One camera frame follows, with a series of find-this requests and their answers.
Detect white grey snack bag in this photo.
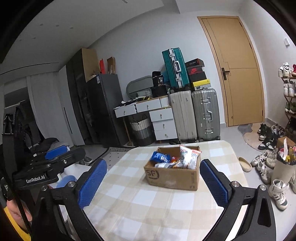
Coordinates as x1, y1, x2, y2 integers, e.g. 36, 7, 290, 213
154, 163, 175, 169

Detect brown cardboard box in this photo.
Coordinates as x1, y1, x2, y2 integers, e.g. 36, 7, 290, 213
144, 145, 201, 191

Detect wooden door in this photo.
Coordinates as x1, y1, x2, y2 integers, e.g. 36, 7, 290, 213
198, 16, 265, 126

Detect blue stacked bowls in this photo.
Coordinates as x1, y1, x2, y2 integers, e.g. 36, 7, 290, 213
56, 175, 77, 188

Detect beige slipper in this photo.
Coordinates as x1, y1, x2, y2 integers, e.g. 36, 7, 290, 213
238, 157, 252, 172

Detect blue cookie pack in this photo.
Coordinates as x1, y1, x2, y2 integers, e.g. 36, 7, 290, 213
150, 151, 171, 163

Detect grey beige door mat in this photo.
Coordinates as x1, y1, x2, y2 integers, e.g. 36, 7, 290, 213
237, 123, 262, 150

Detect white high-top sneaker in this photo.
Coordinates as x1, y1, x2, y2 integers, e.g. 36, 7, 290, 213
268, 179, 289, 211

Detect red shoe box stack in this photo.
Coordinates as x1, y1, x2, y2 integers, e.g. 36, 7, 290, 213
185, 58, 207, 83

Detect yellow black shoe box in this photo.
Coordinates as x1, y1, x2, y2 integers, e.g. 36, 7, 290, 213
192, 79, 211, 91

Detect person's left hand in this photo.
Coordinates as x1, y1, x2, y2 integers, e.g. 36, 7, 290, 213
6, 199, 32, 232

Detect black bag on desk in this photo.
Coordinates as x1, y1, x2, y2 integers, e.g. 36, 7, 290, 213
151, 71, 168, 97

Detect striped laundry basket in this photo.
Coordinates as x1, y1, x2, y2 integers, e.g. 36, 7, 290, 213
129, 114, 155, 147

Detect white noodle snack bag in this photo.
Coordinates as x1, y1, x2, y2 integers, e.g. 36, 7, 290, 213
179, 146, 201, 170

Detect teal suitcase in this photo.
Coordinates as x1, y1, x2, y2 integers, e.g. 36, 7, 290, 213
162, 48, 190, 89

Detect white drawer desk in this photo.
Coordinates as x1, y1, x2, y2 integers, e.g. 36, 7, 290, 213
114, 95, 178, 141

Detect beige suitcase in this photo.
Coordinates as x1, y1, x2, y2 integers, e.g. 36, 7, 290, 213
169, 90, 198, 142

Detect silver suitcase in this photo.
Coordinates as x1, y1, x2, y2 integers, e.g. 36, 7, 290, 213
192, 88, 220, 142

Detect red snack bag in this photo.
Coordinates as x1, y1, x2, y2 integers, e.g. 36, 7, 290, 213
171, 157, 180, 163

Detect black refrigerator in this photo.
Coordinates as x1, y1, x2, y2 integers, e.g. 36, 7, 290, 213
86, 74, 128, 148

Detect white bin with snacks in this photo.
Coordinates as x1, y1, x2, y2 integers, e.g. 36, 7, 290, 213
271, 137, 295, 184

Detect wooden shoe rack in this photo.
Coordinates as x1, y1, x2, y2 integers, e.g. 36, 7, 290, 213
280, 76, 296, 140

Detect oval grey mirror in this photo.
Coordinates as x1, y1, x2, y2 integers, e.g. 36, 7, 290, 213
126, 75, 154, 99

